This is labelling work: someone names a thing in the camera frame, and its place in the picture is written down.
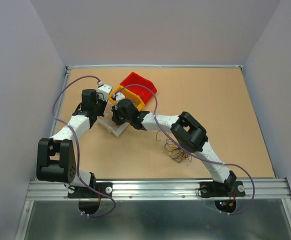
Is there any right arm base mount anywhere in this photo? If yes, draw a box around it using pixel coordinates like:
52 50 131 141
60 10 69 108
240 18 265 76
197 171 246 215

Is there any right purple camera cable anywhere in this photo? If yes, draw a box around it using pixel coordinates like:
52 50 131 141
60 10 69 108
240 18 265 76
112 84 256 216

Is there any red plastic bin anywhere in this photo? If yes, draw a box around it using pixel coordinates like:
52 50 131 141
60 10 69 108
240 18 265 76
120 72 157 105

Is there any yellow plastic bin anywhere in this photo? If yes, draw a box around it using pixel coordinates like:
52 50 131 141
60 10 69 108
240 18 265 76
108 85 145 111

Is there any white plastic bin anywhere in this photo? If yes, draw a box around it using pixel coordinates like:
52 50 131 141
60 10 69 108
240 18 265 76
96 112 129 137

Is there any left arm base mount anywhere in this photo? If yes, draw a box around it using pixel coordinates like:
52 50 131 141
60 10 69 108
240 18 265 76
64 173 116 218

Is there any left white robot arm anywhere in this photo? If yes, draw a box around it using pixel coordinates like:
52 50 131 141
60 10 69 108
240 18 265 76
36 84 112 197

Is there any purple camera cable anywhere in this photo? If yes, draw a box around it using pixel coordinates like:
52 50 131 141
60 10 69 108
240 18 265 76
112 84 256 216
51 75 116 218

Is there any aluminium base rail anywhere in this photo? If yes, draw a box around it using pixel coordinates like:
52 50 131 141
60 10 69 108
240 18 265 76
25 178 291 202

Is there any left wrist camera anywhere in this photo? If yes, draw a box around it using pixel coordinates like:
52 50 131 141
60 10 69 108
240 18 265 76
96 84 113 102

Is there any wire bundle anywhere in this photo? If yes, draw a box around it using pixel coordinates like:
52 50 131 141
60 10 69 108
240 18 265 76
155 131 192 164

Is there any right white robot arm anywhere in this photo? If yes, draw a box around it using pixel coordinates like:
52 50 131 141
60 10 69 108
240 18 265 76
112 98 237 195

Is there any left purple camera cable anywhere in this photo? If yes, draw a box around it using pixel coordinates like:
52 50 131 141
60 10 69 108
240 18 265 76
51 75 116 218

